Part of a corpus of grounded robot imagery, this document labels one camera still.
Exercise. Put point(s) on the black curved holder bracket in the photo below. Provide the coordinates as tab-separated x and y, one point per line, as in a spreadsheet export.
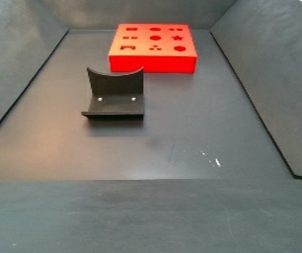
117	95

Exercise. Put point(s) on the red shape sorter box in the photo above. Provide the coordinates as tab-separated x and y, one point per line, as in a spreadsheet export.
160	48

